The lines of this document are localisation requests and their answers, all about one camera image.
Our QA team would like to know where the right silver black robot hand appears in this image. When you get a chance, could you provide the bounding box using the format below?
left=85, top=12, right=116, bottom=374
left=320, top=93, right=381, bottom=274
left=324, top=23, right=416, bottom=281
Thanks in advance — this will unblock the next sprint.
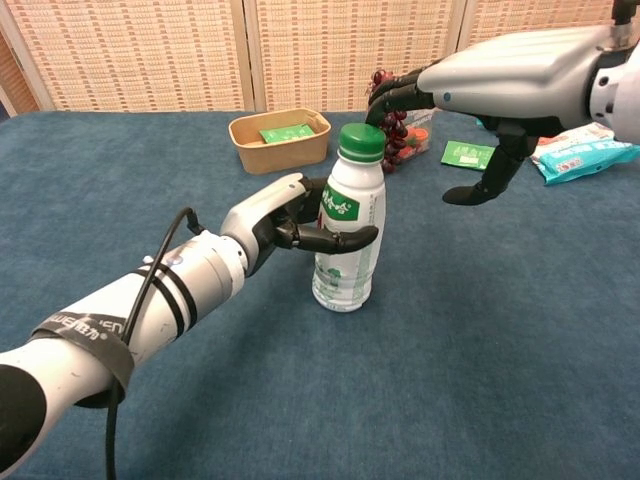
left=364, top=24, right=609, bottom=206

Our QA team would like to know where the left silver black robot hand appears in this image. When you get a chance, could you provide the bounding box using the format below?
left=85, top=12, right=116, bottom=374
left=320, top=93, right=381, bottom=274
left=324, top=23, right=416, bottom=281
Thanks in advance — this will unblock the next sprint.
left=218, top=172, right=380, bottom=279

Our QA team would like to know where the white bottle with green label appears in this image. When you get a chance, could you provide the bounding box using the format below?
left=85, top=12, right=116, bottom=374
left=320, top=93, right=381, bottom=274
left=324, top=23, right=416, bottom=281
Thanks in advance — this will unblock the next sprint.
left=311, top=147, right=388, bottom=312

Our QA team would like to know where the green bottle cap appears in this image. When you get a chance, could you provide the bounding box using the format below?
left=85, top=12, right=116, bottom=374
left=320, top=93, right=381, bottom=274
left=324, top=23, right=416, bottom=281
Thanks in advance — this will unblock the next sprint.
left=337, top=123, right=386, bottom=164

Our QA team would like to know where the brown paper bowl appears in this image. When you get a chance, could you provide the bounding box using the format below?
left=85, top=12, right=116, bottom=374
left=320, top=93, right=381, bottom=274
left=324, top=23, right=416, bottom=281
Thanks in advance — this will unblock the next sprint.
left=228, top=108, right=333, bottom=175

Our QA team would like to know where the green sachet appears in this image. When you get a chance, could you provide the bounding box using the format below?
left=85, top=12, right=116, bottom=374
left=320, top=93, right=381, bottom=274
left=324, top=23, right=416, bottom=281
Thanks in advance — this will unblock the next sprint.
left=440, top=140, right=504, bottom=172
left=258, top=123, right=315, bottom=145

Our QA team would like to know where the clear plastic snack package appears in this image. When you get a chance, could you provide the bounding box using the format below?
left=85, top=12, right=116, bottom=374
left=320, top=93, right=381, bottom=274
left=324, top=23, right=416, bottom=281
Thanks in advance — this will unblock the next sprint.
left=399, top=107, right=437, bottom=161

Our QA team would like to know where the teal and white snack bag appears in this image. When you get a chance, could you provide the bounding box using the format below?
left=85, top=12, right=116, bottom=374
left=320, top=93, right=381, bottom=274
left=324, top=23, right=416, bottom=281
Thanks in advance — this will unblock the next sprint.
left=529, top=122, right=640, bottom=186

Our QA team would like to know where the dark red grape bunch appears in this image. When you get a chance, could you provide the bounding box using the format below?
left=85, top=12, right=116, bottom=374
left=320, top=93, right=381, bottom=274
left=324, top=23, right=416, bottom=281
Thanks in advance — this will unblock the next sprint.
left=369, top=69, right=409, bottom=175

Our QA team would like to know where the black strap with white print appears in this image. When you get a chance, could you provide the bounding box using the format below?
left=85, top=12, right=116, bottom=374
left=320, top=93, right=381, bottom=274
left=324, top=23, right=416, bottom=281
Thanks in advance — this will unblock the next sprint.
left=30, top=313, right=134, bottom=391

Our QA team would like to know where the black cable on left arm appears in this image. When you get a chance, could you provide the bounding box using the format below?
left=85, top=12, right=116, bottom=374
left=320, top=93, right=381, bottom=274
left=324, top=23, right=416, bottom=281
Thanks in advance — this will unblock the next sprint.
left=104, top=206, right=205, bottom=480

